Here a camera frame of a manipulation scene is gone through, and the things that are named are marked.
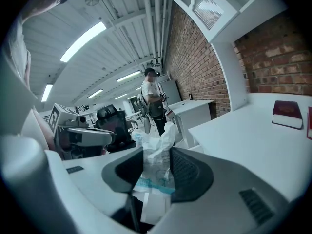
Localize white desk with hutch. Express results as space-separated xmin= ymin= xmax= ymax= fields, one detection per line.
xmin=172 ymin=0 xmax=312 ymax=202

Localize bright red book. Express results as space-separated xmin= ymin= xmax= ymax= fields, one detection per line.
xmin=306 ymin=106 xmax=312 ymax=141

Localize ceiling strip light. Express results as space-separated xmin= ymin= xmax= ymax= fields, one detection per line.
xmin=59 ymin=20 xmax=107 ymax=63
xmin=87 ymin=88 xmax=104 ymax=100
xmin=116 ymin=70 xmax=142 ymax=83
xmin=41 ymin=83 xmax=54 ymax=103

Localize small white desk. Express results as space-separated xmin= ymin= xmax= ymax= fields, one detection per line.
xmin=167 ymin=99 xmax=215 ymax=146

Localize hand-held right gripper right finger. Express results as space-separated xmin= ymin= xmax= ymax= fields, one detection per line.
xmin=169 ymin=147 xmax=215 ymax=203

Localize clear plastic item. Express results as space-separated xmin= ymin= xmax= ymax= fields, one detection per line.
xmin=131 ymin=122 xmax=176 ymax=195

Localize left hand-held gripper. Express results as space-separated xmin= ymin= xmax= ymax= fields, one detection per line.
xmin=48 ymin=103 xmax=116 ymax=160

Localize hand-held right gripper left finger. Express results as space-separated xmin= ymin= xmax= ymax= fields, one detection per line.
xmin=101 ymin=146 xmax=144 ymax=194

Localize person's white shirt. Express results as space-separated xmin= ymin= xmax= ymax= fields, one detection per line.
xmin=3 ymin=16 xmax=33 ymax=87

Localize grey cabinet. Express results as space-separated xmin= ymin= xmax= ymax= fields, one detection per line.
xmin=159 ymin=79 xmax=182 ymax=106

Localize white ceiling pipes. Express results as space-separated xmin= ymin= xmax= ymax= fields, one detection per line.
xmin=140 ymin=0 xmax=169 ymax=64

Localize dark red book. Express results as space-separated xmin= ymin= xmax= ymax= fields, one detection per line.
xmin=271 ymin=100 xmax=304 ymax=131

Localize person's head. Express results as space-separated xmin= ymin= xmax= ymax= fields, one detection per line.
xmin=21 ymin=0 xmax=89 ymax=22

